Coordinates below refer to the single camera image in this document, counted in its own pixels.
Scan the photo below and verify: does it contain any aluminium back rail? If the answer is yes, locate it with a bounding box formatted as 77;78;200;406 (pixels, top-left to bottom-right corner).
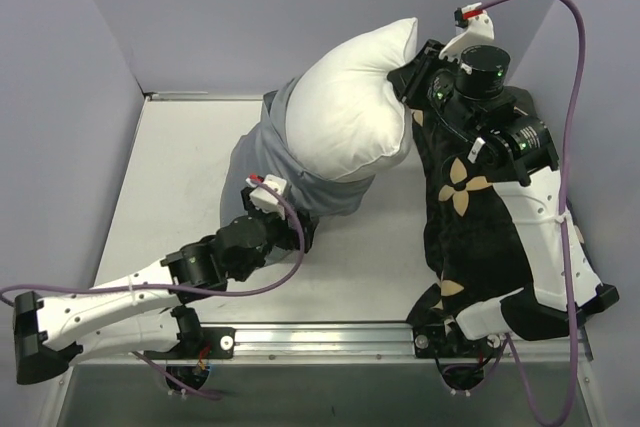
143;91;271;102

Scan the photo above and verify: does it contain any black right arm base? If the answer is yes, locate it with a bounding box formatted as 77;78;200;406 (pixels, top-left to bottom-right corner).
412;320;501;360

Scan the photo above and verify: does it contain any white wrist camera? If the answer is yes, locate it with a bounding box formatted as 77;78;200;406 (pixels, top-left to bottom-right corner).
246;174;289;219
439;3;495;61

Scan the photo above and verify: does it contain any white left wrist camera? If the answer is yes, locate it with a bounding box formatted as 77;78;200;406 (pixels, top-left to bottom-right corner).
246;174;289;219

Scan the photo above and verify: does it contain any aluminium rail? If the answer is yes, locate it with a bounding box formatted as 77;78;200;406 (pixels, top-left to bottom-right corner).
55;324;594;366
143;91;271;102

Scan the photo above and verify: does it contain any black floral plush pillow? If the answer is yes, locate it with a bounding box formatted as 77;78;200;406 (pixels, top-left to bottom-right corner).
404;86;594;341

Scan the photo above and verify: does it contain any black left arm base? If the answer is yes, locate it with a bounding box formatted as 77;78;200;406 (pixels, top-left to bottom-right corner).
165;306;236;360

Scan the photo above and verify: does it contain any aluminium front rail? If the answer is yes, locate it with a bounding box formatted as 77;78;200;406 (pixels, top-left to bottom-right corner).
55;324;594;366

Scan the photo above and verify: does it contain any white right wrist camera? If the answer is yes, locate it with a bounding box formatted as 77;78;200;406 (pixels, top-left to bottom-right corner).
439;3;495;61

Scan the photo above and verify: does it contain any grey pillowcase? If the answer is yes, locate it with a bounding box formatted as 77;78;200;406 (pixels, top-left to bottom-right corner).
222;77;376;268

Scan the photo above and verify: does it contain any white pillow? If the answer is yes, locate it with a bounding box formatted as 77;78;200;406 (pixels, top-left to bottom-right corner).
285;17;418;183

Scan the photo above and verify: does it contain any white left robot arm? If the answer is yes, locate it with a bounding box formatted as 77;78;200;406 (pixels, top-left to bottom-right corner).
1;182;317;385

